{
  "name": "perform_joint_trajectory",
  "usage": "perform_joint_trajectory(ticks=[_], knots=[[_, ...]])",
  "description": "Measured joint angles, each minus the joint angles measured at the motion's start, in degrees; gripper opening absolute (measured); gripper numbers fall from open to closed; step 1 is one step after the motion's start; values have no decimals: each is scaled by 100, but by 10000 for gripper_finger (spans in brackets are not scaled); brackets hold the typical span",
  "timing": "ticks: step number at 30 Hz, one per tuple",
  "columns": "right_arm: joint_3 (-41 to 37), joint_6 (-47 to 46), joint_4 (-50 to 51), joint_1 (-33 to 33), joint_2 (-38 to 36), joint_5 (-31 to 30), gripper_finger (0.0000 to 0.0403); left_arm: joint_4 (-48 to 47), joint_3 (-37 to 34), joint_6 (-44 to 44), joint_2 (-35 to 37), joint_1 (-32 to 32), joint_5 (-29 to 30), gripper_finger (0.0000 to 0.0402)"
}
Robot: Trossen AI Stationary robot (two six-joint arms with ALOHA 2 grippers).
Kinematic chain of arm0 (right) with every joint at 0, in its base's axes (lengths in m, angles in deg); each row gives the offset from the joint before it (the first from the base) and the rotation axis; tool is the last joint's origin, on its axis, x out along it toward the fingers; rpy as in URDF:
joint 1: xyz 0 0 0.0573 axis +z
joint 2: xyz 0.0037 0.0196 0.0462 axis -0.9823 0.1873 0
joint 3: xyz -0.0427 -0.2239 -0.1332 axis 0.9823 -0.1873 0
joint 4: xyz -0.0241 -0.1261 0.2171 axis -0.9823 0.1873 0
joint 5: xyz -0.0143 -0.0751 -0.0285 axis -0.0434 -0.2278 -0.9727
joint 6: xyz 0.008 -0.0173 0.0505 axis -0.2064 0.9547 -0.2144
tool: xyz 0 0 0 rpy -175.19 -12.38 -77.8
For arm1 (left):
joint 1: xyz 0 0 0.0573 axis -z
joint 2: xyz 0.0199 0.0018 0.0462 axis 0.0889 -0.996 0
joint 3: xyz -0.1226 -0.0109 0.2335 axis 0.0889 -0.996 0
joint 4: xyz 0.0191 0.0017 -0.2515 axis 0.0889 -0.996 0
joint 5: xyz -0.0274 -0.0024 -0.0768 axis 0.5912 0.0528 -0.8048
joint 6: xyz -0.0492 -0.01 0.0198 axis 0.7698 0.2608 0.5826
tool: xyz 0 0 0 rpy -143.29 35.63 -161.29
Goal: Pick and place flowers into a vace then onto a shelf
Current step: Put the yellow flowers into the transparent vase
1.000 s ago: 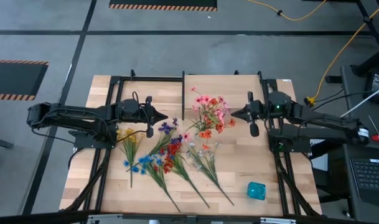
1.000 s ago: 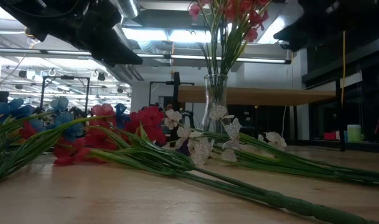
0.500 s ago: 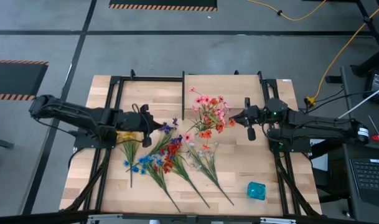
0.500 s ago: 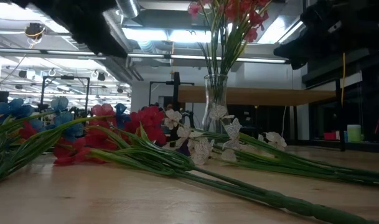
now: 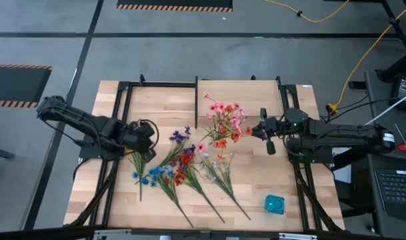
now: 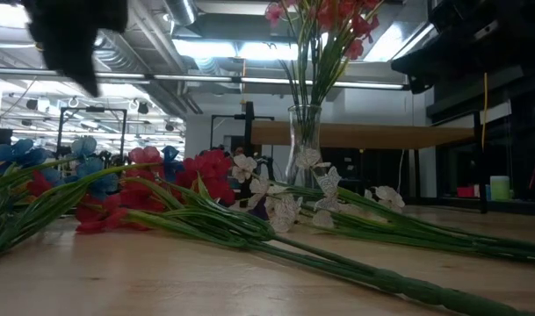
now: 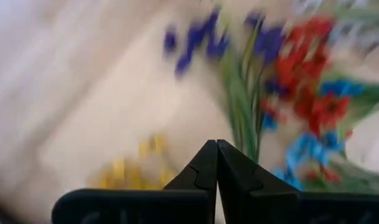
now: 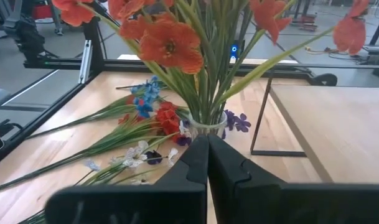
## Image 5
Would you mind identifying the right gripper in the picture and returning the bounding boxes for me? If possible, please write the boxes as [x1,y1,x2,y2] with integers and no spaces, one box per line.
[251,107,287,156]

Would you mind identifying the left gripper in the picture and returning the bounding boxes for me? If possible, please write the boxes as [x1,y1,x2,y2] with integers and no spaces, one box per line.
[122,118,159,164]

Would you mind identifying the blue flower bunch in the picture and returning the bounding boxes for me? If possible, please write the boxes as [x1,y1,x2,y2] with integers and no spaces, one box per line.
[131,165,195,229]

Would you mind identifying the orange flower bunch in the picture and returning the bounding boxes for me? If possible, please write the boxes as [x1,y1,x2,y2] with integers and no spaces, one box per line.
[207,105,254,161]

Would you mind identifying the purple flower bunch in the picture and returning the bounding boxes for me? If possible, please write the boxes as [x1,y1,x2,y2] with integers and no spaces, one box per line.
[135,125,197,185]

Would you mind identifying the pink flower bunch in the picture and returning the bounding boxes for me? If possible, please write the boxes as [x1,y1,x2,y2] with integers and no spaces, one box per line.
[197,93,247,153]

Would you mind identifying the red flower bunch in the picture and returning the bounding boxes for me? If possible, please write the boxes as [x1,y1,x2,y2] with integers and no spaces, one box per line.
[171,152,226,224]

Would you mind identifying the white flower bunch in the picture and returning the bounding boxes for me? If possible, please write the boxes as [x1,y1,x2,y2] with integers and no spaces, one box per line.
[199,152,252,221]

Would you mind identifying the teal glass vase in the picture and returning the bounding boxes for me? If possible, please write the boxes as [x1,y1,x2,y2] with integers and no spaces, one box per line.
[264,194,286,215]

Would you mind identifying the dark grey desk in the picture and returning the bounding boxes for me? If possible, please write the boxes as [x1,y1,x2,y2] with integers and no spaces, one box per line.
[351,69,406,240]

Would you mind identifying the black mat orange stripes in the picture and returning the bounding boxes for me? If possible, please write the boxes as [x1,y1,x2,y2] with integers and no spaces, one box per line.
[116,0,234,13]
[0,63,53,109]

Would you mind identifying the white rod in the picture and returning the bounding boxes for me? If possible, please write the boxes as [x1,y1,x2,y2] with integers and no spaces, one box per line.
[364,89,406,127]

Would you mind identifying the black keyboard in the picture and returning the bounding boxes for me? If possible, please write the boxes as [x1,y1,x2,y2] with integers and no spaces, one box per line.
[374,169,406,221]

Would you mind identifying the black screen device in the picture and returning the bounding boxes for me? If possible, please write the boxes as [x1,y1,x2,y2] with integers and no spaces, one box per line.
[388,73,406,113]

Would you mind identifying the black stand leg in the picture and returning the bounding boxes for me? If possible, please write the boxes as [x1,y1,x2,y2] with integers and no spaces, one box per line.
[375,0,406,84]

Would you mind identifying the wooden shelf black frame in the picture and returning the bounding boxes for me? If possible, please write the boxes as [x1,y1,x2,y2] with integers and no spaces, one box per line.
[194,75,287,130]

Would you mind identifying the yellow cable black plug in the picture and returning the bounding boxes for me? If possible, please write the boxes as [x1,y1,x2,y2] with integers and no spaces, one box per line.
[262,0,352,23]

